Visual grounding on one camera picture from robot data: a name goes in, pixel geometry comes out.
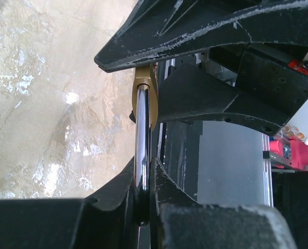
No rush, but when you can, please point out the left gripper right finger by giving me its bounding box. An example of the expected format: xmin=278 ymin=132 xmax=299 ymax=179
xmin=150 ymin=158 xmax=297 ymax=248

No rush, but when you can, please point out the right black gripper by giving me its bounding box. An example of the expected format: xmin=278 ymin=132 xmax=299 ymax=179
xmin=158 ymin=44 xmax=308 ymax=136

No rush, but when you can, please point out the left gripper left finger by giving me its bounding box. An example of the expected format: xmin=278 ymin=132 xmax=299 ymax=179
xmin=0 ymin=160 xmax=136 ymax=248

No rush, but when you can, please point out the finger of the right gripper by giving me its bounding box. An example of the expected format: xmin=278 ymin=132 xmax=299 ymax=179
xmin=94 ymin=1 xmax=308 ymax=73

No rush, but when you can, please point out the brass long-shackle padlock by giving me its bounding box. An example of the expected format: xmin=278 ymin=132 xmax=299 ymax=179
xmin=132 ymin=64 xmax=158 ymax=227

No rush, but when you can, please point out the aluminium frame rail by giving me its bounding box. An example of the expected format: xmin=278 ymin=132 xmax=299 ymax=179
xmin=262 ymin=134 xmax=274 ymax=208

